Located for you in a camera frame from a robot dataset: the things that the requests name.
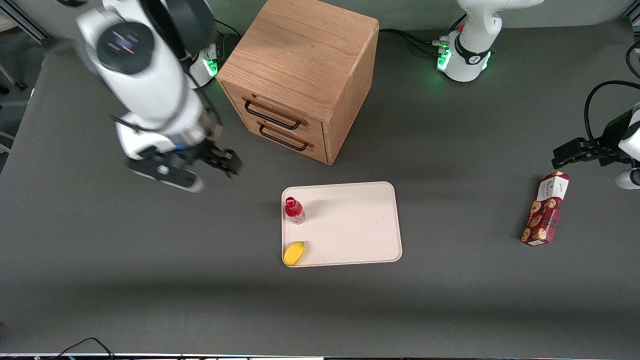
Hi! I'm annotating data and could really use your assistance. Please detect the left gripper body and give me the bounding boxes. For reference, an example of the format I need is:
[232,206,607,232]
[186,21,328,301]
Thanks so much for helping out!
[597,102,640,167]

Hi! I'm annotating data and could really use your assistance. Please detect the red coke bottle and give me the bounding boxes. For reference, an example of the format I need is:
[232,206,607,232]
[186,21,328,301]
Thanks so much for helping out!
[284,196,306,225]

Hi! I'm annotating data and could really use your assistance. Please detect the white rectangular tray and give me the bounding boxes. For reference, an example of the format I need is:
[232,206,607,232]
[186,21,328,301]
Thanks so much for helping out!
[281,181,403,268]

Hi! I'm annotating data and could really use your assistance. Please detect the red cookie box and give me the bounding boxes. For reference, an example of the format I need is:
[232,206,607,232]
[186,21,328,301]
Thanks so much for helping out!
[520,171,571,247]

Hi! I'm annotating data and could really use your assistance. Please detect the wooden drawer front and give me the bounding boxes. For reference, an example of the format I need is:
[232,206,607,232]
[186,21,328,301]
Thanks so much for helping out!
[221,82,327,133]
[235,107,329,165]

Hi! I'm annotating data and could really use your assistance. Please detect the yellow lemon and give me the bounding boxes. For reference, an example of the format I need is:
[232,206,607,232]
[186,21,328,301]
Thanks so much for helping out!
[283,241,307,267]

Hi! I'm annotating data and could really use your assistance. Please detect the wooden drawer cabinet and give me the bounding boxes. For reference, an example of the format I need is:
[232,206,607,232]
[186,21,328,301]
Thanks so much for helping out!
[216,0,381,166]

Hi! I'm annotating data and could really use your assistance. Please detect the thick black looped cable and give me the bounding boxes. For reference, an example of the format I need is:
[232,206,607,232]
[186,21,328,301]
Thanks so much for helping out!
[583,80,640,149]

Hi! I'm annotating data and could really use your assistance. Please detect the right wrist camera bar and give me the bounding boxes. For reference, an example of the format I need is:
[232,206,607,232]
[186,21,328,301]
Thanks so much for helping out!
[126,157,205,194]

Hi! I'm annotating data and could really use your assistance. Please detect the black drawer handle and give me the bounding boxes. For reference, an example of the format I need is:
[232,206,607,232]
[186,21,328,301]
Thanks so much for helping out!
[244,100,302,131]
[258,124,309,152]

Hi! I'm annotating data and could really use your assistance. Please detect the grey aluminium frame bar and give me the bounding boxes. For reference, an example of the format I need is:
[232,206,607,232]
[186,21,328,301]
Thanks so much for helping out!
[0,0,52,47]

